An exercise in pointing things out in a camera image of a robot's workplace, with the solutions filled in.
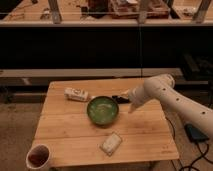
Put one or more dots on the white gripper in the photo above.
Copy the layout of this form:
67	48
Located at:
136	96

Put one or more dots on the green ceramic bowl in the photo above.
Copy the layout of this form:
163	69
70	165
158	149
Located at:
102	110

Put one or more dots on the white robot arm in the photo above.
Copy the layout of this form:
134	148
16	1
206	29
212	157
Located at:
161	88

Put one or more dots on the black smartphone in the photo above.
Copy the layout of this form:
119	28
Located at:
120	100

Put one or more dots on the white wrapped packet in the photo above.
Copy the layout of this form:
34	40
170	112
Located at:
111	143

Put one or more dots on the black power adapter box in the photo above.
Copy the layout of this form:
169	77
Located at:
194	134

